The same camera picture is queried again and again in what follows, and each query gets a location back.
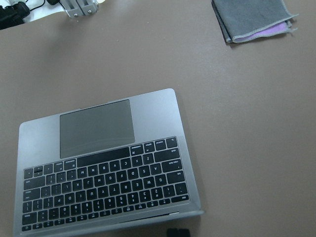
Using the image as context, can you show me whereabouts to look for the grey laptop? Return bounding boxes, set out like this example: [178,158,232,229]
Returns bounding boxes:
[13,88,202,237]

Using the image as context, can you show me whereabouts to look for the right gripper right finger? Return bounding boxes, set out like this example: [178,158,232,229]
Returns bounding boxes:
[178,229,190,237]

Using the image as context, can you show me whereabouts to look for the folded grey cloth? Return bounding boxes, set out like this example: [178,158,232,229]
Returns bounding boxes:
[211,0,296,43]

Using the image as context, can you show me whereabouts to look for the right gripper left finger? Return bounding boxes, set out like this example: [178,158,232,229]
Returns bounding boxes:
[166,228,178,237]

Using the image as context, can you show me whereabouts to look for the aluminium frame post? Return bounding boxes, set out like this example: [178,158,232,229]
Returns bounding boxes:
[59,0,99,18]

